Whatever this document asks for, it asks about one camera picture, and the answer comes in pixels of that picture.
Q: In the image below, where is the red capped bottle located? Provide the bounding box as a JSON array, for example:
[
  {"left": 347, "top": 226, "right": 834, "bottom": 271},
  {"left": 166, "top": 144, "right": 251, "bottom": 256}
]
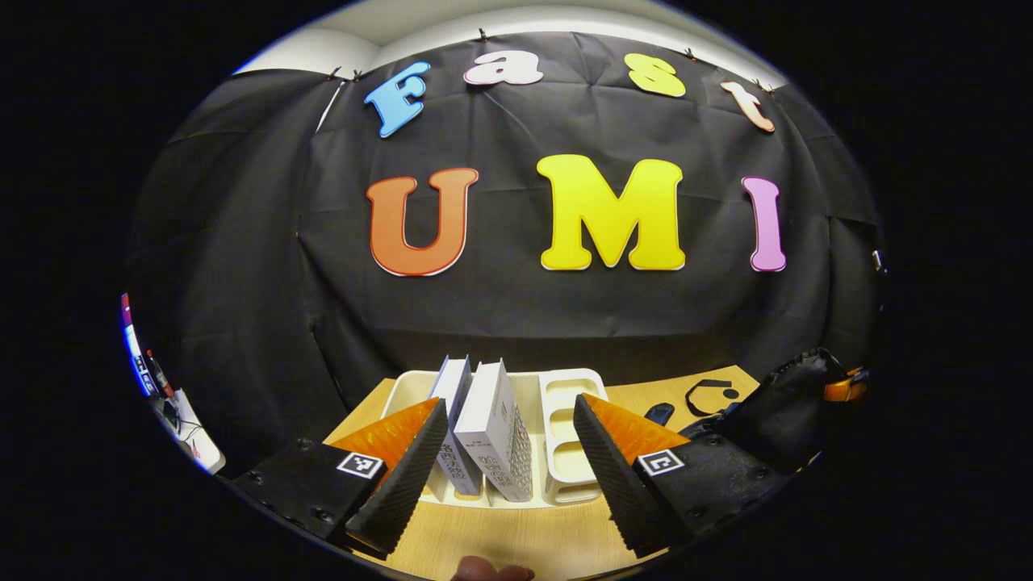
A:
[{"left": 145, "top": 349, "right": 174, "bottom": 398}]

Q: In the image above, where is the black strap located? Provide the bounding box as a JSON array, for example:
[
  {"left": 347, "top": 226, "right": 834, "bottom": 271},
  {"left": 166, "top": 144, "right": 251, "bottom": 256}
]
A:
[{"left": 684, "top": 378, "right": 741, "bottom": 418}]

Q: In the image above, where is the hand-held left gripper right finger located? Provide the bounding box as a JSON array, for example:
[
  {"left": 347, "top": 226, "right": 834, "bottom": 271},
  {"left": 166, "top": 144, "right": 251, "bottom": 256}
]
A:
[{"left": 573, "top": 393, "right": 788, "bottom": 559}]

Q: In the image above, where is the white book patterned cover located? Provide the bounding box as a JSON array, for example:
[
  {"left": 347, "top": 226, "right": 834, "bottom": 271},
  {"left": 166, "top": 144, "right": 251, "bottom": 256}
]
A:
[{"left": 454, "top": 359, "right": 535, "bottom": 503}]

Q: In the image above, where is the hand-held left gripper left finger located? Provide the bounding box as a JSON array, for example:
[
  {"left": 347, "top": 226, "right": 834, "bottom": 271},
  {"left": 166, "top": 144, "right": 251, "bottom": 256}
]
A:
[{"left": 232, "top": 397, "right": 450, "bottom": 558}]

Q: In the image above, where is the white book blue cover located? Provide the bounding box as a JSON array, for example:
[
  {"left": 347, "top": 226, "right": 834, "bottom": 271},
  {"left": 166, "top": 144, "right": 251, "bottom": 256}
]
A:
[{"left": 426, "top": 355, "right": 485, "bottom": 497}]

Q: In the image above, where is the blue schoolbag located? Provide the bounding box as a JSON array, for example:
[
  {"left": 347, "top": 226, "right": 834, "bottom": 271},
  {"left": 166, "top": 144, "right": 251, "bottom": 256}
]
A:
[{"left": 646, "top": 347, "right": 852, "bottom": 477}]

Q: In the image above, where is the computer monitor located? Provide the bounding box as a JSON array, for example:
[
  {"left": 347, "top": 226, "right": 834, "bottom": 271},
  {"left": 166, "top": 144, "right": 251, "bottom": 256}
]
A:
[{"left": 121, "top": 292, "right": 158, "bottom": 396}]

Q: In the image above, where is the white bookshelf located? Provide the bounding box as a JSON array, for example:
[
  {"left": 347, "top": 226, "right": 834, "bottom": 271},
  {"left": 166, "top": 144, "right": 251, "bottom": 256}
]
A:
[{"left": 379, "top": 369, "right": 610, "bottom": 509}]

